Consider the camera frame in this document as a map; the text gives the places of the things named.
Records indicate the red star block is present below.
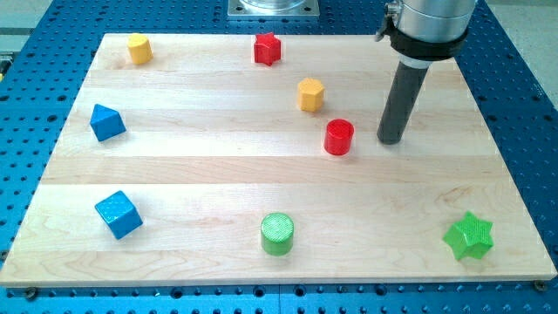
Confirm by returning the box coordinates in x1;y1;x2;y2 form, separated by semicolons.
253;32;282;66

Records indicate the yellow hexagon block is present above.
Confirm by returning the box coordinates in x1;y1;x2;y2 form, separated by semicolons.
297;78;325;113

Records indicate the yellow cylinder block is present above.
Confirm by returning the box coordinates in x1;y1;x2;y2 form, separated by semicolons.
127;33;153;65

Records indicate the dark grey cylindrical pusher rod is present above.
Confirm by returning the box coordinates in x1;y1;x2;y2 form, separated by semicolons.
377;62;428;145

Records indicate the blue triangular prism block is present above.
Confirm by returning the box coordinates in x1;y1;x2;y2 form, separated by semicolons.
90;104;126;142

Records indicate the blue cube block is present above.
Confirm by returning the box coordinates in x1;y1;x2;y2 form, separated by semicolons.
95;191;143;240

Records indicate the light wooden board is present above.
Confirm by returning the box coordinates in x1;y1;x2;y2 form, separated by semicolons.
1;34;556;287

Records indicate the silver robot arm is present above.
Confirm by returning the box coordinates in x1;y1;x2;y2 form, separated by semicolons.
376;0;476;145

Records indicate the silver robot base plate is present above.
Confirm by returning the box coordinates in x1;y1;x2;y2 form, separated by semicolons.
228;0;320;18

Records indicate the red cylinder block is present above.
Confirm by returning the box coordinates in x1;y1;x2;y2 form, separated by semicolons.
323;119;354;155

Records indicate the green cylinder block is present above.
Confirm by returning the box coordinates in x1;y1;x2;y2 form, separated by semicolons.
260;212;295;256

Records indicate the blue perforated metal table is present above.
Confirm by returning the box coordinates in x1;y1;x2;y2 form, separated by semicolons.
1;0;557;313

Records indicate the green star block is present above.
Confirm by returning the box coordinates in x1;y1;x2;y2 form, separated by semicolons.
442;211;493;261

